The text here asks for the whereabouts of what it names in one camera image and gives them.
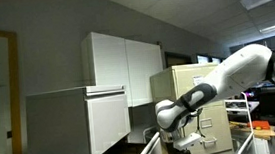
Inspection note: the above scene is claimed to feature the white metal rack frame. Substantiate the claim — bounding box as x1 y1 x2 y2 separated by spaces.
223 90 258 154

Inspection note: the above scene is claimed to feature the white file cabinet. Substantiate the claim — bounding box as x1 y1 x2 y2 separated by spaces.
21 82 134 154

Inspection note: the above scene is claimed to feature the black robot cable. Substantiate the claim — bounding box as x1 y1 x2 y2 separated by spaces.
194 108 206 139

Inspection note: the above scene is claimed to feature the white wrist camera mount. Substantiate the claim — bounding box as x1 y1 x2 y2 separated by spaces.
172 131 204 152

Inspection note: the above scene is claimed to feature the white wall cabinet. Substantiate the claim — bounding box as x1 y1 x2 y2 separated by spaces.
79 25 167 112

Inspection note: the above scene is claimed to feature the orange box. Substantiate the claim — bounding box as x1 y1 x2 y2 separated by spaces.
246 119 272 132

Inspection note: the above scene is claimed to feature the beige metal file cabinet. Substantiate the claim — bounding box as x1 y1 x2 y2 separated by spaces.
148 60 236 154

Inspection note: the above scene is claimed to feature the wooden work table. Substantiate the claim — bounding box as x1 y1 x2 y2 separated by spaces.
229 117 275 144

